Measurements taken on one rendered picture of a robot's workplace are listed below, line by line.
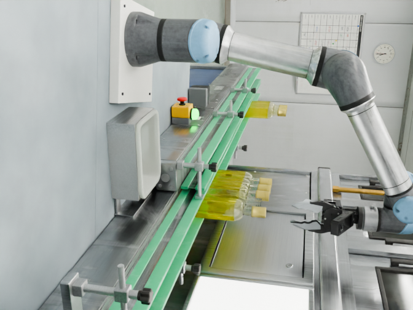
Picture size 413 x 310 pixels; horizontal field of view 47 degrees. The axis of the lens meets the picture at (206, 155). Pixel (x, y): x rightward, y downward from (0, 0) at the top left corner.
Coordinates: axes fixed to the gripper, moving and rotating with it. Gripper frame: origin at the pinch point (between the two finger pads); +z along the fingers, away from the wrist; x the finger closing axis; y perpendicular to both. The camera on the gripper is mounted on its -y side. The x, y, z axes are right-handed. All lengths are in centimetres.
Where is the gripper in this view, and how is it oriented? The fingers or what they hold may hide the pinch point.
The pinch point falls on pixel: (295, 214)
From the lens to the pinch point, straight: 152.5
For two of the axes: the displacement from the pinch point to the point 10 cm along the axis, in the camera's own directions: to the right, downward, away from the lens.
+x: 0.2, -9.6, -2.7
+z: -9.8, -0.6, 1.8
